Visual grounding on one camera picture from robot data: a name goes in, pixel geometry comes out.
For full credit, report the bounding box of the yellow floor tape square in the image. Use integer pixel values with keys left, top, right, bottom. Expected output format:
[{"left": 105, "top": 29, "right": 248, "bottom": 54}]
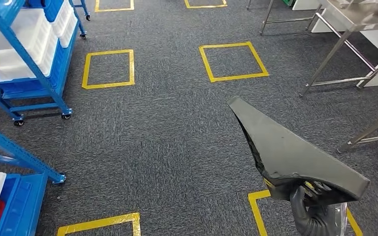
[
  {"left": 248, "top": 189, "right": 364, "bottom": 236},
  {"left": 198, "top": 41, "right": 270, "bottom": 84},
  {"left": 184, "top": 0, "right": 228, "bottom": 9},
  {"left": 94, "top": 0, "right": 135, "bottom": 13}
]

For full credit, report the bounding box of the steel table frame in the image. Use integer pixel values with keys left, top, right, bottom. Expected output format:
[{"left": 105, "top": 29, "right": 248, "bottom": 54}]
[{"left": 246, "top": 0, "right": 324, "bottom": 36}]

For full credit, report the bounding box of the stainless steel side table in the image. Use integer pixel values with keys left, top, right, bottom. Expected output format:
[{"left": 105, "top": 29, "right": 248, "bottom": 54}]
[{"left": 299, "top": 0, "right": 378, "bottom": 98}]

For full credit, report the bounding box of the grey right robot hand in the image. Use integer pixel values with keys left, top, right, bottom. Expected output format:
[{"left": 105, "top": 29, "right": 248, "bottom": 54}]
[{"left": 290, "top": 185, "right": 349, "bottom": 236}]

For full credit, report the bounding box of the stainless steel workbench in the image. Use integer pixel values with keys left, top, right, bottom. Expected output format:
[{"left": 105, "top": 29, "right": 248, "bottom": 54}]
[{"left": 336, "top": 107, "right": 378, "bottom": 154}]

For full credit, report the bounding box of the black plastic plate bracket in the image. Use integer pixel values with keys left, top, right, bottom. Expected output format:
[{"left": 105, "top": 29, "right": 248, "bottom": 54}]
[{"left": 227, "top": 96, "right": 371, "bottom": 207}]

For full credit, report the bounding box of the blue metal shelf rack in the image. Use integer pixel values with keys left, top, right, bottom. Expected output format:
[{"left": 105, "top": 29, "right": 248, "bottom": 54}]
[
  {"left": 0, "top": 119, "right": 67, "bottom": 236},
  {"left": 0, "top": 0, "right": 91, "bottom": 128}
]

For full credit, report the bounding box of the clear plastic bag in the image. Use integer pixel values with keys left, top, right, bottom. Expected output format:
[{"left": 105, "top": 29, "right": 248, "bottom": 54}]
[{"left": 337, "top": 0, "right": 378, "bottom": 11}]

